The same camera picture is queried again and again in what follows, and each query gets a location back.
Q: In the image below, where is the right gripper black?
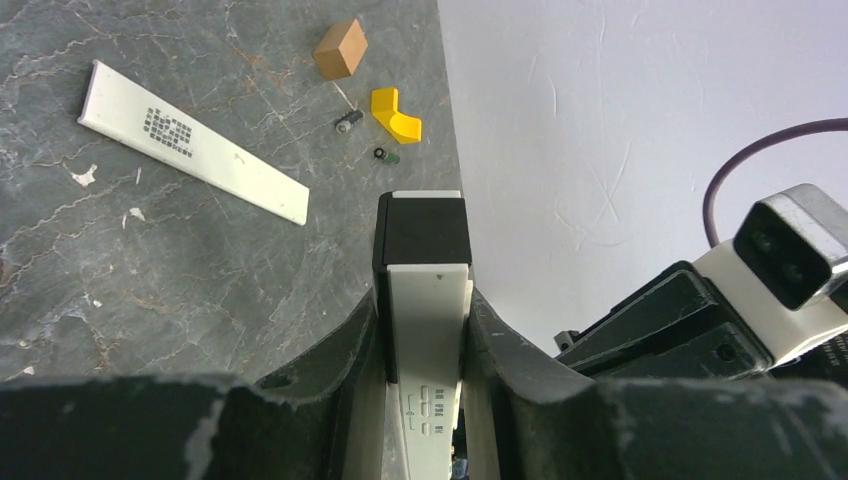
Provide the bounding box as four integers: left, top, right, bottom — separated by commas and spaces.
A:
555, 261, 848, 382

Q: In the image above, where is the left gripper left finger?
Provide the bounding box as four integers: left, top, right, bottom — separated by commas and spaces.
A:
1, 296, 385, 479

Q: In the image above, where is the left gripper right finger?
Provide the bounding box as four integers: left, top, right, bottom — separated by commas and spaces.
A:
463, 293, 847, 479

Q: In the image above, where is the white black remote control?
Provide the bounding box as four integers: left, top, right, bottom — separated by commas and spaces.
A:
372, 190, 473, 479

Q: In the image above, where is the white remote battery cover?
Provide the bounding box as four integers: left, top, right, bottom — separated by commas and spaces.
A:
78, 60, 310, 226

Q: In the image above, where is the battery near brown block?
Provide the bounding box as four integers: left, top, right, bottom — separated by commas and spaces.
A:
334, 110, 364, 134

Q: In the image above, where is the yellow curved block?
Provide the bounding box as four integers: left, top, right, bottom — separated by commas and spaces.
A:
370, 87, 422, 145

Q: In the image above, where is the brown wooden block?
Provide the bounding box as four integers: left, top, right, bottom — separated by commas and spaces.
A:
312, 18, 368, 81

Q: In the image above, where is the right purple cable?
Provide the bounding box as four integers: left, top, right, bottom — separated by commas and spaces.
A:
702, 117, 848, 250

